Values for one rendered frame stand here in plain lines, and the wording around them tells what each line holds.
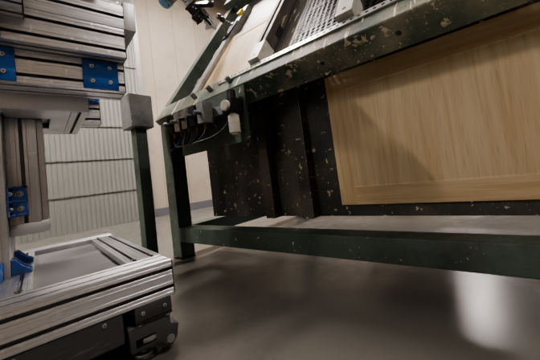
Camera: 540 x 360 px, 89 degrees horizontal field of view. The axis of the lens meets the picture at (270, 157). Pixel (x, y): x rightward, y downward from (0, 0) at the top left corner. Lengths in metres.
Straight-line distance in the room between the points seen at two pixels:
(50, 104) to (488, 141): 1.32
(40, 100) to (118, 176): 3.37
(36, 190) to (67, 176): 3.17
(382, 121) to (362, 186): 0.27
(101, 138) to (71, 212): 1.01
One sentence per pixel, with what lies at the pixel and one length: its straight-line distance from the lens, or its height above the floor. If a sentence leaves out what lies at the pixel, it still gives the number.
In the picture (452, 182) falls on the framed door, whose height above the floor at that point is 0.31.
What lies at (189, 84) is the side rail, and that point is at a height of 1.06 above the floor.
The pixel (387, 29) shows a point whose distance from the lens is 0.96.
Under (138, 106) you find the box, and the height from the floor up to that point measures 0.86.
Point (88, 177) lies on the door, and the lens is 4.29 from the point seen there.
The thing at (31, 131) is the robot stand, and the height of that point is 0.64.
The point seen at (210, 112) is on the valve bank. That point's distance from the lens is 1.25.
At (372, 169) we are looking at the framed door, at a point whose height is 0.39.
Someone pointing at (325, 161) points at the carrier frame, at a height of 0.44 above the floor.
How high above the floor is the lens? 0.42
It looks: 4 degrees up
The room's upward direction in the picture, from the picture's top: 7 degrees counter-clockwise
